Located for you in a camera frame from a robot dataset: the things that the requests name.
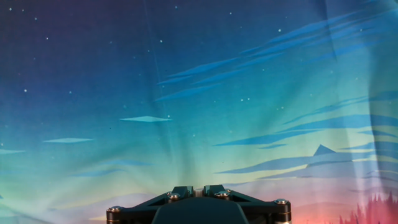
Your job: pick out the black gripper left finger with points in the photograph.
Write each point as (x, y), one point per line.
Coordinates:
(124, 215)

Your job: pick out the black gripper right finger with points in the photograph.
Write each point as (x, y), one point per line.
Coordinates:
(270, 214)

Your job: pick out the landscape print cloth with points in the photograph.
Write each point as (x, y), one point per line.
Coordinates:
(186, 93)

